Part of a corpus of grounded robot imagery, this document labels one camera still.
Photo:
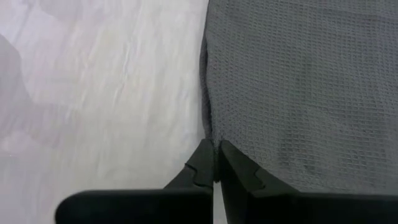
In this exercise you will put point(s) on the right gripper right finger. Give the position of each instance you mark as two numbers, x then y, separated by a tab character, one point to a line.
245	186

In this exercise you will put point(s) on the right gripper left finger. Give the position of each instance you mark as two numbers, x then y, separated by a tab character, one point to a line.
192	186

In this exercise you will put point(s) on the grey waffle weave towel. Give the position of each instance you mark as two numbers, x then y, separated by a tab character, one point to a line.
295	93

